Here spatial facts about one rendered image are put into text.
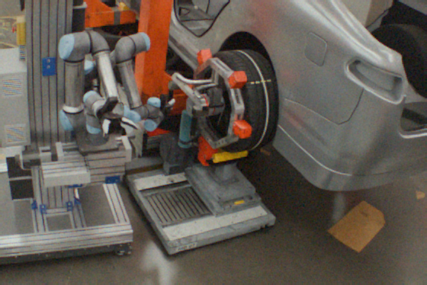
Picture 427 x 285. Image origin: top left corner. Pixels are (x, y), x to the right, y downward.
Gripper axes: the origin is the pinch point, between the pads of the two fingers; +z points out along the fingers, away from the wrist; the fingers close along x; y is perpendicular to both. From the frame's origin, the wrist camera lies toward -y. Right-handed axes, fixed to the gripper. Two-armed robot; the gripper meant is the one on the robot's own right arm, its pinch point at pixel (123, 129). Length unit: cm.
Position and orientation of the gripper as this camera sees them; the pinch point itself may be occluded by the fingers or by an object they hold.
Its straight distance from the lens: 203.7
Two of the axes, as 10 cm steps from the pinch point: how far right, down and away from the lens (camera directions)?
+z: 5.8, 5.1, -6.3
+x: -7.7, 1.1, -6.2
